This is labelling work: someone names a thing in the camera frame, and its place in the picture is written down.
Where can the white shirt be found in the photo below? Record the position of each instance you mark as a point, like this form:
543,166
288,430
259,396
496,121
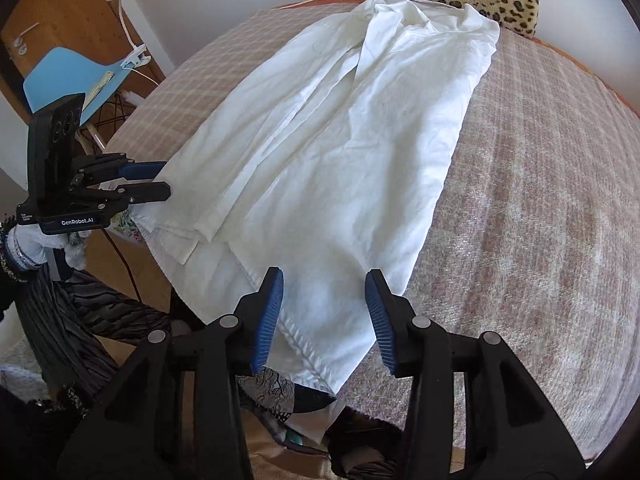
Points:
350,135

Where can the tree print cloth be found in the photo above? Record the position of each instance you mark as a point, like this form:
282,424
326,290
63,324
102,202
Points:
270,385

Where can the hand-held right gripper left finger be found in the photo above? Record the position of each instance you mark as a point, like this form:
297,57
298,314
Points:
267,320

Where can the cream knitted cloth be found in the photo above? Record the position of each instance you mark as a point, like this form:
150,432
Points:
101,87

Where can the person's patterned trouser leg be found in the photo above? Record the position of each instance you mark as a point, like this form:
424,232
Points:
85,320

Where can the blue chair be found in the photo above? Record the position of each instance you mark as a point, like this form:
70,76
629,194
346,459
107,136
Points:
60,80

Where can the person's black top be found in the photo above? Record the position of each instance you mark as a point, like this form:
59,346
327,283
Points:
30,435

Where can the person's left hand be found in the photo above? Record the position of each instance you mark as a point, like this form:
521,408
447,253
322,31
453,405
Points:
35,245

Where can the white clip lamp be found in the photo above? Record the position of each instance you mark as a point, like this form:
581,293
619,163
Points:
122,15

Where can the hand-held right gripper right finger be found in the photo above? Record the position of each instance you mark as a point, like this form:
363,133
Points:
380,322

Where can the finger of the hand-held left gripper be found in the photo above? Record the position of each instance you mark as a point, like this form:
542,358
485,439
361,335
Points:
145,170
147,192

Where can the pink plaid blanket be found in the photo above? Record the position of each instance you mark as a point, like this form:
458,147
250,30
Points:
525,210

